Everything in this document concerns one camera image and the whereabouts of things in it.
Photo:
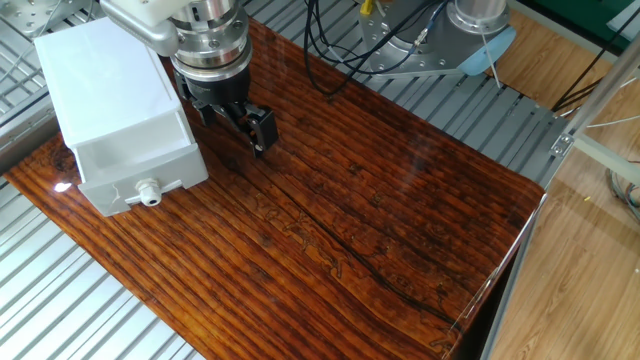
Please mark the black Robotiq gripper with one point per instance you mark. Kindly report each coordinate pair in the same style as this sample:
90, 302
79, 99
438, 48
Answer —
215, 92

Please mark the aluminium frame beam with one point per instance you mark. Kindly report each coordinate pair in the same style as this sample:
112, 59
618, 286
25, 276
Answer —
607, 157

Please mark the aluminium robot mount plate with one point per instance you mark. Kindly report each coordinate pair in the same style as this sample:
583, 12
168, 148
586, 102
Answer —
380, 40

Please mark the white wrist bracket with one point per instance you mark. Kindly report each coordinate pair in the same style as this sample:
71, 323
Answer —
145, 10

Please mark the yellow connector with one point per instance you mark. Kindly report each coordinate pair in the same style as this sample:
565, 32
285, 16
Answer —
367, 7

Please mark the grey aluminium rail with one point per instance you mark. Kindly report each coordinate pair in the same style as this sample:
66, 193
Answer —
25, 135

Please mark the aluminium frame post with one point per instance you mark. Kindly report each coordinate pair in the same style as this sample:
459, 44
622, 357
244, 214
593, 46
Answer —
607, 82

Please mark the perforated aluminium plate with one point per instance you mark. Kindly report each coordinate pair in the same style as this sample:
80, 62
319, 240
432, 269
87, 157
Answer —
30, 12

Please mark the white plastic drawer cabinet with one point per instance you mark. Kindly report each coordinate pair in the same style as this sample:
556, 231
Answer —
105, 80

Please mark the white zip tie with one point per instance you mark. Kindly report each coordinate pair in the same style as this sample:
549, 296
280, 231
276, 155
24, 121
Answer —
490, 57

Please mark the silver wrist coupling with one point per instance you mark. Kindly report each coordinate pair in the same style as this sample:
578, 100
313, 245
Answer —
215, 45

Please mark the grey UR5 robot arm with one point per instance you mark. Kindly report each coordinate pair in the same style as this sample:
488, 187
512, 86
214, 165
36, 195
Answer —
450, 45

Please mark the glossy wood-grain board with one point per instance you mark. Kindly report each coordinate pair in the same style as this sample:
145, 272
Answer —
325, 225

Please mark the white drawer with knob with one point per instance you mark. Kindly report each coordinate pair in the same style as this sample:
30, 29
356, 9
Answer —
175, 170

